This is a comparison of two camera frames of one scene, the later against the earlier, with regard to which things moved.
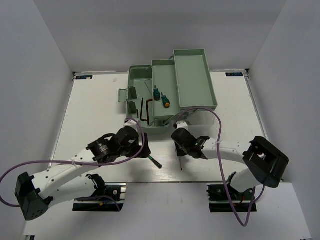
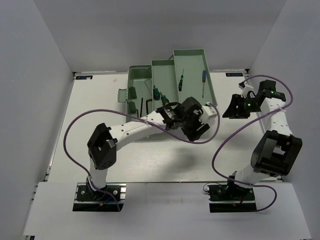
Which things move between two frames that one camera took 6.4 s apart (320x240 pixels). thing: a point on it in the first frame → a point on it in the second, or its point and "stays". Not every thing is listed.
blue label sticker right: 234,74 stays
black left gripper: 147,150 → 193,134
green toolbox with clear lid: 170,91 stays
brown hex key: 147,110 stays
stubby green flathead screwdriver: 156,94 stays
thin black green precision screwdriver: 158,165 → 180,83
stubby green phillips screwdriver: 166,101 stays
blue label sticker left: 83,77 stays
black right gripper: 179,152 → 232,112
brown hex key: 141,110 stays
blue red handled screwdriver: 181,168 → 204,75
